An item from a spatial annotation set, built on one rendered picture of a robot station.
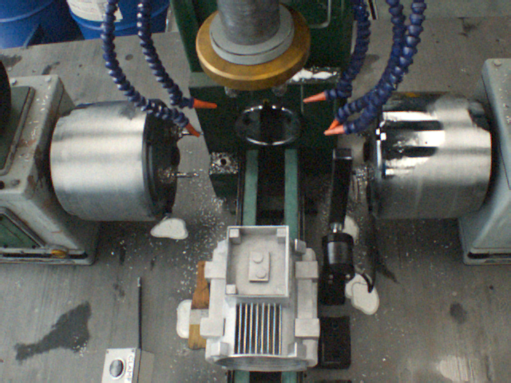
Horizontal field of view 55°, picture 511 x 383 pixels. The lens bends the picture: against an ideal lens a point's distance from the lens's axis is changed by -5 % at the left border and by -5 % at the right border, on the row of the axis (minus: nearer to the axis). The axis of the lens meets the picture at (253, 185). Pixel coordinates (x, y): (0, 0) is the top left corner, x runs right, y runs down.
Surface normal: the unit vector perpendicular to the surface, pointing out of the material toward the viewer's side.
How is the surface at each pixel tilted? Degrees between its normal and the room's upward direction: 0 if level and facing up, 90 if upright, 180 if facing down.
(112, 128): 2
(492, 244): 90
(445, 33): 0
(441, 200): 73
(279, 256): 0
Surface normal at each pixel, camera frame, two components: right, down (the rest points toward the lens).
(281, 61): -0.10, -0.49
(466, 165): -0.10, 0.24
